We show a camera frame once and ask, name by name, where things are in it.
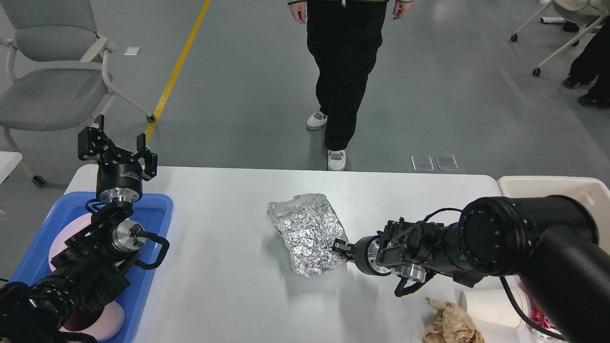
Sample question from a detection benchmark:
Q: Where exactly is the pink plate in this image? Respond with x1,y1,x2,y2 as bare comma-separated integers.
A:
48,213,92,272

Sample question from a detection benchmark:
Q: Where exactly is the white chair on right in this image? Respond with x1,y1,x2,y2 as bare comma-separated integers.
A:
510,0,610,77

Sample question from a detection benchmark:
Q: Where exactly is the white side table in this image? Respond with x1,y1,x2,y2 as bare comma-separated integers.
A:
0,151,23,184

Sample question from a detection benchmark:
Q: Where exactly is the person in black trousers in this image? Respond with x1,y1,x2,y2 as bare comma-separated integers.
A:
287,0,388,171

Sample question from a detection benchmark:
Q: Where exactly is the pink mug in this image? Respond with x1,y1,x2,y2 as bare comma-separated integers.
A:
60,301,125,341

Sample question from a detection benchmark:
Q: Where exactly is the clear floor plate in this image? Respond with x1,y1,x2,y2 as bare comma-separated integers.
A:
435,154,460,171
410,155,435,172

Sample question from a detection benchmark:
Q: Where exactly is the clear floor plate left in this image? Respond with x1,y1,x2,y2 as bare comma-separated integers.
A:
410,155,435,172

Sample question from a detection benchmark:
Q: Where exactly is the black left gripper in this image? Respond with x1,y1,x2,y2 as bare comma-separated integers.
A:
78,114,158,202

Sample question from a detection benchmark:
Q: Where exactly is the grey office chair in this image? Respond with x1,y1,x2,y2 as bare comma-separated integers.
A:
0,0,157,186

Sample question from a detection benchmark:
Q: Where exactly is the red crushed can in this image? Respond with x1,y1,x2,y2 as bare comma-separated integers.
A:
520,283,560,334

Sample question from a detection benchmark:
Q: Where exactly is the crumpled brown paper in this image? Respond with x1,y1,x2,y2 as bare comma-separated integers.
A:
421,297,485,343

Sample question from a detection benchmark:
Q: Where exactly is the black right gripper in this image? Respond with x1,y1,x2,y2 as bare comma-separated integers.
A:
332,236,384,275

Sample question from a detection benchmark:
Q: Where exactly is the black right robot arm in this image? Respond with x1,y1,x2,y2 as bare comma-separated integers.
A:
333,195,610,343

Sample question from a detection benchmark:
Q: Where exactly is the aluminium foil sheet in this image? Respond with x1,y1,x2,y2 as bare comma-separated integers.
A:
267,193,348,278

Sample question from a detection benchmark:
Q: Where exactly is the beige plastic bin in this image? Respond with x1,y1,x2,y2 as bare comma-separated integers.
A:
498,176,610,227

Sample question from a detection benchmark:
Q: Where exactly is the blue plastic tray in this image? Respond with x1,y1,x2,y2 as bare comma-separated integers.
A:
10,192,173,343

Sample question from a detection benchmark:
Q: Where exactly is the clear floor plate right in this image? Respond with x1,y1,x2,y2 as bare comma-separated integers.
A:
435,154,460,171

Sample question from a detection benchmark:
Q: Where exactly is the white paper cup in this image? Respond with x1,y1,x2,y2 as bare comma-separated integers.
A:
458,288,526,329

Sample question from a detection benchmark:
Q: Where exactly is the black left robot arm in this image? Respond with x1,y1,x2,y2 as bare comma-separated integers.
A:
0,115,170,343

